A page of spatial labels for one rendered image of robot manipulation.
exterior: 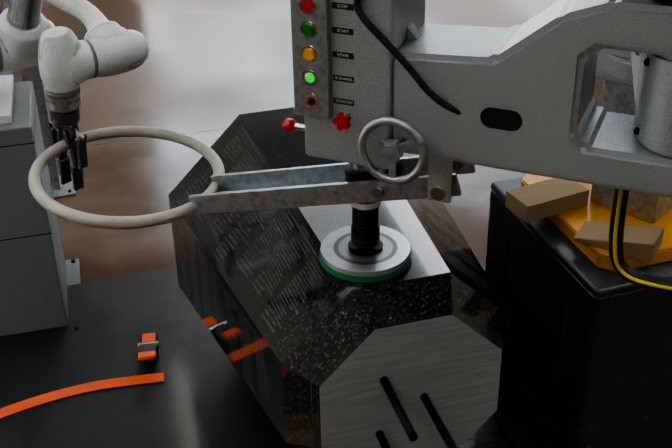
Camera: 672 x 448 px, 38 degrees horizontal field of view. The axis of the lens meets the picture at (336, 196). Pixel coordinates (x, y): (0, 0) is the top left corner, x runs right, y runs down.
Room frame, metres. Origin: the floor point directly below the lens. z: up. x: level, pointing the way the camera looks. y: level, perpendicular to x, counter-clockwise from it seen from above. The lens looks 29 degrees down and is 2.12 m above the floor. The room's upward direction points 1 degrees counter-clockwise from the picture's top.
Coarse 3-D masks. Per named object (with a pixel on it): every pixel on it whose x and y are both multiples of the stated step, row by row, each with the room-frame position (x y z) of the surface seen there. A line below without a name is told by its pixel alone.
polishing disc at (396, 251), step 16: (336, 240) 2.01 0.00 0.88; (384, 240) 2.00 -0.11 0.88; (400, 240) 2.00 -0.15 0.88; (336, 256) 1.94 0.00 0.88; (352, 256) 1.93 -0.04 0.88; (384, 256) 1.93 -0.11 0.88; (400, 256) 1.93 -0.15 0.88; (352, 272) 1.87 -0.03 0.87; (368, 272) 1.87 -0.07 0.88; (384, 272) 1.88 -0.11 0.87
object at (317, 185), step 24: (288, 168) 2.11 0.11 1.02; (312, 168) 2.08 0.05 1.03; (336, 168) 2.06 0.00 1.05; (408, 168) 1.98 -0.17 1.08; (456, 168) 1.91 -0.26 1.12; (240, 192) 2.03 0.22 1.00; (264, 192) 2.01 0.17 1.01; (288, 192) 1.98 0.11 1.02; (312, 192) 1.96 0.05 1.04; (336, 192) 1.94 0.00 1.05; (360, 192) 1.91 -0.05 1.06; (384, 192) 1.89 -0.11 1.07; (408, 192) 1.87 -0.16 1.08; (432, 192) 1.81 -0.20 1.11; (456, 192) 1.83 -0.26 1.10
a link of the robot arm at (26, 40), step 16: (16, 0) 2.97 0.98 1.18; (32, 0) 2.97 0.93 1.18; (0, 16) 3.06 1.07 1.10; (16, 16) 3.00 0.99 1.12; (32, 16) 3.01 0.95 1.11; (0, 32) 3.03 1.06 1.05; (16, 32) 3.01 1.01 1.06; (32, 32) 3.03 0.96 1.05; (0, 48) 3.01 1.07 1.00; (16, 48) 3.02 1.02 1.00; (32, 48) 3.04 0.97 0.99; (0, 64) 3.01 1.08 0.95; (16, 64) 3.04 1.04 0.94; (32, 64) 3.08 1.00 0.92
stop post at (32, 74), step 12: (24, 72) 3.87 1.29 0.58; (36, 72) 3.88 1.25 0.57; (36, 84) 3.88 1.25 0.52; (36, 96) 3.88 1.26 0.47; (48, 120) 3.89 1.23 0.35; (48, 132) 3.88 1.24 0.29; (48, 144) 3.88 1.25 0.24; (48, 168) 3.88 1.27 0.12; (60, 180) 3.97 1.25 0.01; (72, 180) 3.97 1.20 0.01; (60, 192) 3.86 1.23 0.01; (72, 192) 3.86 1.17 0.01
